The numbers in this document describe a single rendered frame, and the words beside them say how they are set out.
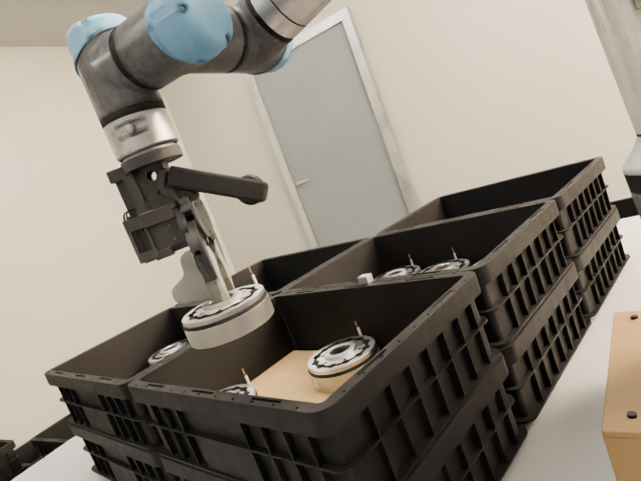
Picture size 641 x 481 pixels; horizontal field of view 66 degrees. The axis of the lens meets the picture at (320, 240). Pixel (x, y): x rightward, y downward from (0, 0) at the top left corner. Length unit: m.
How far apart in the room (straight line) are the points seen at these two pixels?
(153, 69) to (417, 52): 3.28
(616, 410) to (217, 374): 0.53
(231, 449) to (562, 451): 0.39
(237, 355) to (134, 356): 0.40
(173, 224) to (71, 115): 4.05
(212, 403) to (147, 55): 0.36
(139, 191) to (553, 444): 0.58
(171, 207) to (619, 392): 0.50
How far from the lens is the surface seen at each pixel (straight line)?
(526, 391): 0.73
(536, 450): 0.71
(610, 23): 0.38
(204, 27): 0.53
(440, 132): 3.75
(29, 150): 4.35
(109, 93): 0.61
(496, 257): 0.67
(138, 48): 0.56
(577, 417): 0.75
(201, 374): 0.79
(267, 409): 0.47
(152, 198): 0.61
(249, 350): 0.84
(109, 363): 1.16
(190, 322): 0.57
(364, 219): 4.10
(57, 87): 4.68
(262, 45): 0.63
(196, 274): 0.59
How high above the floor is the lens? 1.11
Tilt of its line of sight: 8 degrees down
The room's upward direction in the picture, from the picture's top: 21 degrees counter-clockwise
